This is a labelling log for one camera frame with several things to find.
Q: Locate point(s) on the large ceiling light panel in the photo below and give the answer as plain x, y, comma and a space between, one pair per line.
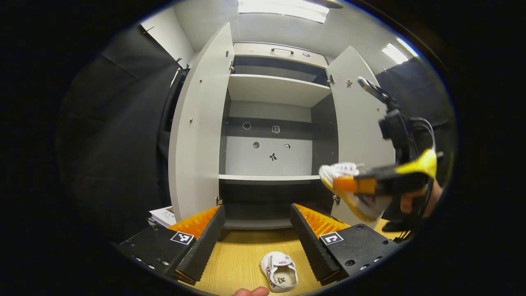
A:
283, 9

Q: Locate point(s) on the black backdrop cloth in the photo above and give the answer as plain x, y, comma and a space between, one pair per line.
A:
119, 144
427, 94

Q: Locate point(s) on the white shoe cabinet door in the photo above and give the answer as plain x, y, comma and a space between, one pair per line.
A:
361, 127
201, 123

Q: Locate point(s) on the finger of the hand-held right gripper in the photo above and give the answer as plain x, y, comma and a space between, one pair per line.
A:
382, 181

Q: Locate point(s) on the white canvas shoe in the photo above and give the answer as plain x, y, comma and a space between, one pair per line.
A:
279, 273
370, 204

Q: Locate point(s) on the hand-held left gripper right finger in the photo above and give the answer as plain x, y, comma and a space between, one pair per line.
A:
310, 246

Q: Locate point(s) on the small ceiling light panel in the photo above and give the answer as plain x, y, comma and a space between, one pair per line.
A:
396, 51

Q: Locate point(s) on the white cover book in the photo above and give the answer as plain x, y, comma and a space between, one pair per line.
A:
164, 214

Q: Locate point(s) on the white shoe cabinet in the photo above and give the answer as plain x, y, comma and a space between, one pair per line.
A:
275, 88

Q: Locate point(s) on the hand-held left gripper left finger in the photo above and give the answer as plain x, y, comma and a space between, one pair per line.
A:
205, 246

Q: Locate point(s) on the white cabinet drawer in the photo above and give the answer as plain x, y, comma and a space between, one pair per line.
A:
254, 51

